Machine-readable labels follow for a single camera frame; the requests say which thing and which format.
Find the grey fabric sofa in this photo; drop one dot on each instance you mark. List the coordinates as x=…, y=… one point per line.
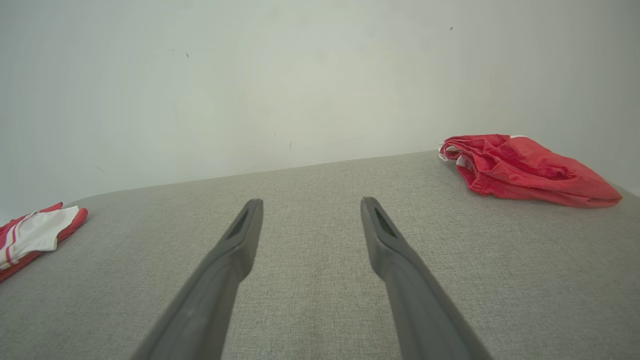
x=320, y=190

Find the red white jersey shirt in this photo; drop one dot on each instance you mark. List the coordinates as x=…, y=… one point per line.
x=35, y=232

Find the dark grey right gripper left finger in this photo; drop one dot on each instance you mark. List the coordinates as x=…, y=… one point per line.
x=220, y=280

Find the red shorts with white stripe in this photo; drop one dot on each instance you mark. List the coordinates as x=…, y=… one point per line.
x=525, y=170

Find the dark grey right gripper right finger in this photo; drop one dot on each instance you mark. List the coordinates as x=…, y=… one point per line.
x=405, y=290

